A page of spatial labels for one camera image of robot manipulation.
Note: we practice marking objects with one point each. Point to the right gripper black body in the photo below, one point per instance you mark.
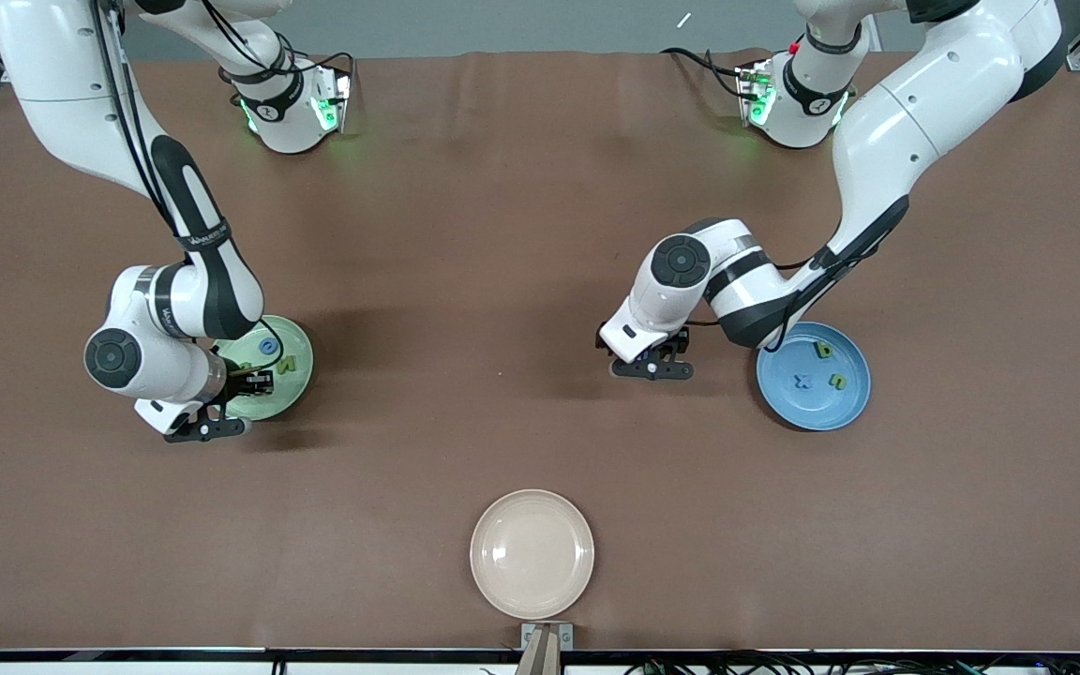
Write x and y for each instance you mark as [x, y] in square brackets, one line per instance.
[238, 382]

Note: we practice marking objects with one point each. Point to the blue foam letter G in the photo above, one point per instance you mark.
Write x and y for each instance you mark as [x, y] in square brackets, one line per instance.
[262, 347]

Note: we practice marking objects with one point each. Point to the green foam letter q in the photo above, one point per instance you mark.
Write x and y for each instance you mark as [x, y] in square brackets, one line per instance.
[822, 352]

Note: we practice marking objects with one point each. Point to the right arm base connector block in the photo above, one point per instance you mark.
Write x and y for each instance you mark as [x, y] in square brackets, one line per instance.
[329, 103]

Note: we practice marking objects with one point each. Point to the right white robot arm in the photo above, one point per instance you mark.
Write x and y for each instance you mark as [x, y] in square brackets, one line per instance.
[165, 370]

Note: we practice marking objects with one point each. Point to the left arm base connector block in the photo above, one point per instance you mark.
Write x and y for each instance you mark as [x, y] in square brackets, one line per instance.
[754, 98]

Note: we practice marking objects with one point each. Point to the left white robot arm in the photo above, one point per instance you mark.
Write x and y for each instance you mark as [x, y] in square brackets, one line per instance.
[662, 309]

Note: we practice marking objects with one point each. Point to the light green plate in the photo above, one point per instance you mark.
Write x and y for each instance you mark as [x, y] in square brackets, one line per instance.
[282, 400]

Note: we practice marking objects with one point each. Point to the brown table mat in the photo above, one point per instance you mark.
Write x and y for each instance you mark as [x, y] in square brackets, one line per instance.
[540, 234]

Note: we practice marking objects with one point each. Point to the blue plate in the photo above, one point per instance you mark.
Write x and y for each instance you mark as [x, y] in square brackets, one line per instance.
[812, 408]

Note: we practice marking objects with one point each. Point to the beige plate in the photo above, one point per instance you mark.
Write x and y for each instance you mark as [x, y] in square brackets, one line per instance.
[532, 553]

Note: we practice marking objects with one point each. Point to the camera pole mounting bracket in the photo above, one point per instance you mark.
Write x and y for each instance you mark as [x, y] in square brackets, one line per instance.
[545, 656]

